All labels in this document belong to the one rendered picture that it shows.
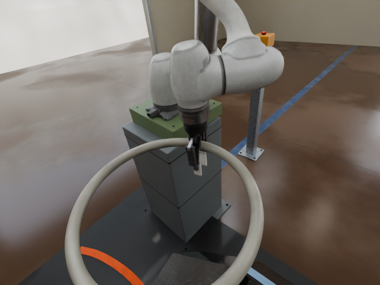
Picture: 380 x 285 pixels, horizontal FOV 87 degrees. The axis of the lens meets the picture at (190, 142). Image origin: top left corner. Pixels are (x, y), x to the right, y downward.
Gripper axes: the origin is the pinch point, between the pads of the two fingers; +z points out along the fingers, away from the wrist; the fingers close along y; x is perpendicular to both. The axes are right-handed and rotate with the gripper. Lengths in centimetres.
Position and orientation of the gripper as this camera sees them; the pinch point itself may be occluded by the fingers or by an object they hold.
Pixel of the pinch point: (199, 163)
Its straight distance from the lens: 74.6
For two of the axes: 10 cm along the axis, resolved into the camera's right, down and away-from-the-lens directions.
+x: 9.1, 2.0, -3.7
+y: -4.1, 6.3, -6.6
